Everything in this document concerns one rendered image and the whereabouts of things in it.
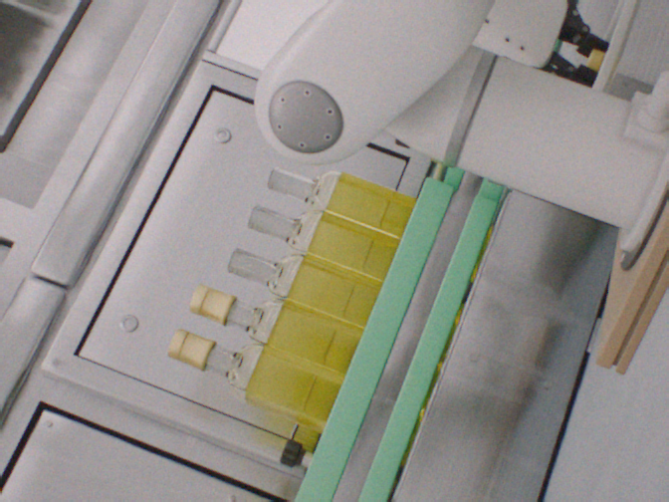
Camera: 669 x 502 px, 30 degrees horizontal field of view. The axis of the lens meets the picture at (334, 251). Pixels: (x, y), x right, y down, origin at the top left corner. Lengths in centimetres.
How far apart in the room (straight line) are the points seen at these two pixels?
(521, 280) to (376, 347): 16
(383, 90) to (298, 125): 7
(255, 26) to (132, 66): 17
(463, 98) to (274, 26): 78
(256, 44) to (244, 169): 19
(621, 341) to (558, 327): 28
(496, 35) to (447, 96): 35
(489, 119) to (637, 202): 13
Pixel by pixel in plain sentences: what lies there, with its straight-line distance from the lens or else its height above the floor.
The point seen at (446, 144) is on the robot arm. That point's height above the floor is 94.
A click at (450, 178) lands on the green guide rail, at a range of 143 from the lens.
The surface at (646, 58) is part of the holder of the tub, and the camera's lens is 120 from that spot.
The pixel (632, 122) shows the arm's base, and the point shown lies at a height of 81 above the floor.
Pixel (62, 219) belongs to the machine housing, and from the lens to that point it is 160.
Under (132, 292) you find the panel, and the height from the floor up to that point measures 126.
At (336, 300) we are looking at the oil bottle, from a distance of 136.
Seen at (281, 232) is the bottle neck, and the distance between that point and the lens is 141.
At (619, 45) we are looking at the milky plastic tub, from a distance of 120.
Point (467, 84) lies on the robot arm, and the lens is 97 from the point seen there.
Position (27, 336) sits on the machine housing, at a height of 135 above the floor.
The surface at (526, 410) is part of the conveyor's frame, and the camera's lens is 121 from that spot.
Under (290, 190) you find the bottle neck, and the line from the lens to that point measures 144.
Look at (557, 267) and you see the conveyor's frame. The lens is 128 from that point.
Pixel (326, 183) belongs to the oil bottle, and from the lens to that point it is 143.
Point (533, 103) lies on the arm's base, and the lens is 97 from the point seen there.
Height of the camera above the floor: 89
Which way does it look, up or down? 6 degrees up
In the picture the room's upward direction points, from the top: 69 degrees counter-clockwise
